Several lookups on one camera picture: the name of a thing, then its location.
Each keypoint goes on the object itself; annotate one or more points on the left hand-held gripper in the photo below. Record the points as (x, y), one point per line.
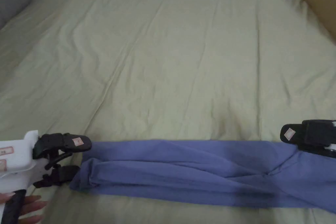
(15, 155)

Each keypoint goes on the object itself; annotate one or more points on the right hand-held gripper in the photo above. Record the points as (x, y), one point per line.
(332, 147)

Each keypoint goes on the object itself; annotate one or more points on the blue garment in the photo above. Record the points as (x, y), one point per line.
(183, 171)

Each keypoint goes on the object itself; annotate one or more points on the person's left hand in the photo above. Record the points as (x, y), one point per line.
(32, 208)

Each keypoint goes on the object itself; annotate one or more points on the brown cardboard panel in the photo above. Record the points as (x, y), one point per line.
(323, 3)

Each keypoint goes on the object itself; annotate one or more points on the bed with pale green sheet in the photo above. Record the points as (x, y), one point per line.
(162, 58)

